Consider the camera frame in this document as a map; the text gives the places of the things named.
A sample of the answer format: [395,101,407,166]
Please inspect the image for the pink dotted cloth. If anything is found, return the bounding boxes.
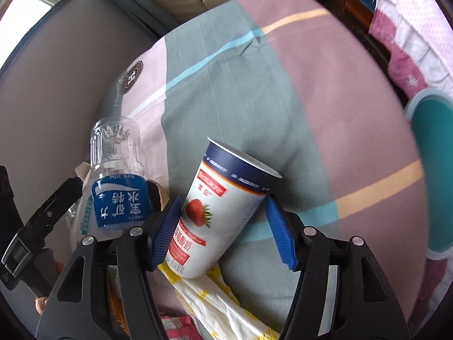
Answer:
[333,0,453,98]

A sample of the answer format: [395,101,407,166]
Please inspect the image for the orange snack wrapper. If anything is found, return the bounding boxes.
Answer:
[106,265,130,337]

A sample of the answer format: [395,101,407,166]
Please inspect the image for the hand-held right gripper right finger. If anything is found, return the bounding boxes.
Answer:
[264,196,410,340]

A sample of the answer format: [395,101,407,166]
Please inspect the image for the pink snack packet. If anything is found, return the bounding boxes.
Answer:
[159,313,202,340]

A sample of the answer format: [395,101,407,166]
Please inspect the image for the white yellow patterned wrapper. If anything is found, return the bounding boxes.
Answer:
[157,262,280,340]

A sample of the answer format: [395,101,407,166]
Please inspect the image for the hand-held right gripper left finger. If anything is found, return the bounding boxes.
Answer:
[35,195,183,340]

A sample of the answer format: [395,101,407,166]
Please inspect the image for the strawberry yogurt cup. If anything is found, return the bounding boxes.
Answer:
[166,137,284,280]

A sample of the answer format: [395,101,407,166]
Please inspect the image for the clear water bottle blue label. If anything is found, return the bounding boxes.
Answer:
[89,116,153,236]

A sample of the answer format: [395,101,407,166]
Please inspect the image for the brown round snack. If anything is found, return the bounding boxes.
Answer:
[147,180,168,213]

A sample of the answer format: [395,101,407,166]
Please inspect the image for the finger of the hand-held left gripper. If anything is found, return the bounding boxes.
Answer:
[23,176,84,236]

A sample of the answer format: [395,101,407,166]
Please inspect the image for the person's left hand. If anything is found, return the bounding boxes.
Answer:
[35,295,50,316]

